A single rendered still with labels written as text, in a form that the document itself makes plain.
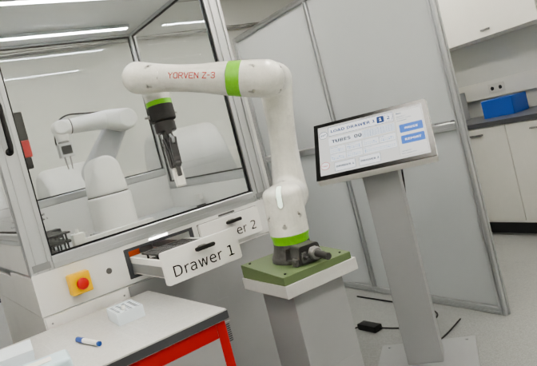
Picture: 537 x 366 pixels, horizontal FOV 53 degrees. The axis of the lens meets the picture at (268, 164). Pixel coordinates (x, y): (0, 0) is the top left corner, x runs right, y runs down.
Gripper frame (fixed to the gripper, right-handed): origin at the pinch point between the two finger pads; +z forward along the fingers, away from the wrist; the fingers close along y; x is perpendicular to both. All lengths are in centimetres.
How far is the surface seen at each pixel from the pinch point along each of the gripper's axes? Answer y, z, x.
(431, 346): -20, 100, 94
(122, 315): 14, 37, -31
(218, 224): -27.1, 21.0, 16.9
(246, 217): -30.1, 22.0, 30.4
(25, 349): 24, 36, -58
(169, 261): 12.0, 26.5, -13.1
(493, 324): -36, 110, 144
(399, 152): -1, 13, 94
